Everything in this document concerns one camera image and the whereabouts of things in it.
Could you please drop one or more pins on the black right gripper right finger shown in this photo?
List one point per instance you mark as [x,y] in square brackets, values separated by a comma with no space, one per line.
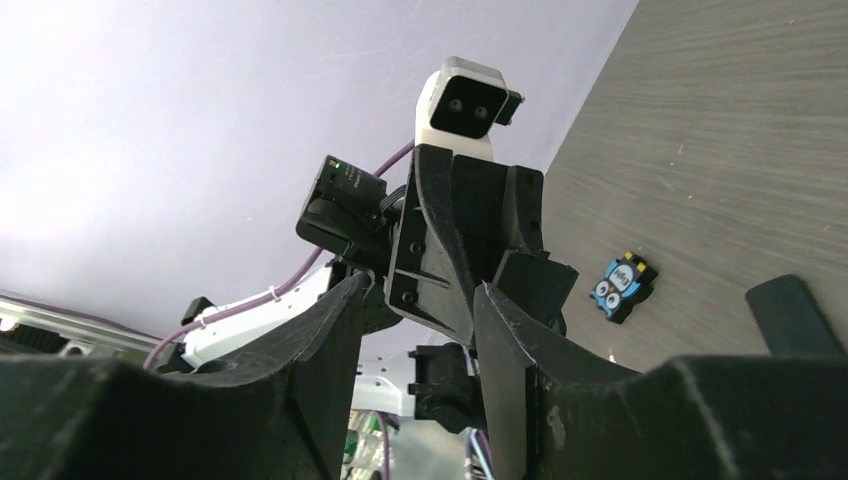
[557,411]

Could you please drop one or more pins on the blue robot face toy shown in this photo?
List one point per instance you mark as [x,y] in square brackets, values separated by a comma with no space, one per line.
[627,281]

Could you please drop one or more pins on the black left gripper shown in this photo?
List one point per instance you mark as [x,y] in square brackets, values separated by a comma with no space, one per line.
[460,216]

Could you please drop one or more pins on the black battery cover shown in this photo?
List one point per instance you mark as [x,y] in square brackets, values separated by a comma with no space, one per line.
[790,320]

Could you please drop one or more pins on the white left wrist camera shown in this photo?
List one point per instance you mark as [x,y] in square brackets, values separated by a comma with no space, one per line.
[460,103]

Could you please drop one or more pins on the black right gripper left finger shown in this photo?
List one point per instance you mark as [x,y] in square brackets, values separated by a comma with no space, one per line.
[276,408]

